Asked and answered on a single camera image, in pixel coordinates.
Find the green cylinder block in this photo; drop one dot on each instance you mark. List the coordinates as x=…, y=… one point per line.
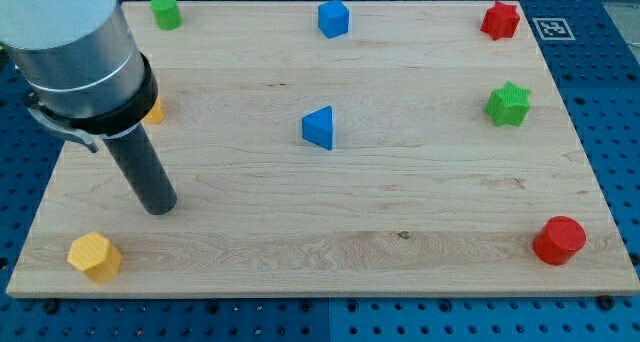
x=166, y=14

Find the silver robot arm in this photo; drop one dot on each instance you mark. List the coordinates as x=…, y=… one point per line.
x=89, y=81

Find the yellow hexagon block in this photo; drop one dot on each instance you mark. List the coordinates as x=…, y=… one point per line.
x=95, y=256

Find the blue cube block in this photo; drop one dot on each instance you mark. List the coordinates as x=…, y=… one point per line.
x=333, y=18

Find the green star block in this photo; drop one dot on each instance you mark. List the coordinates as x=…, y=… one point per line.
x=508, y=105

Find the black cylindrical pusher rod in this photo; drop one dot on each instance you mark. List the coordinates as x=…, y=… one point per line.
x=136, y=157

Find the yellow heart block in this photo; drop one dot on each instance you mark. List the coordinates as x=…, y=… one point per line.
x=156, y=115

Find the white fiducial marker tag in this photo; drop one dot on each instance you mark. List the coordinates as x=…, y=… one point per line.
x=553, y=29

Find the wooden board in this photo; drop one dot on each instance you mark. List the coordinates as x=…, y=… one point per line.
x=421, y=195

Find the red cylinder block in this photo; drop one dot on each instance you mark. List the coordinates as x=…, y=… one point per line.
x=559, y=240

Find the blue triangle block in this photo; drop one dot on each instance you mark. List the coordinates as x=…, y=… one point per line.
x=317, y=128

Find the red star block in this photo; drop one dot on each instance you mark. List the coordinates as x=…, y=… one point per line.
x=500, y=21

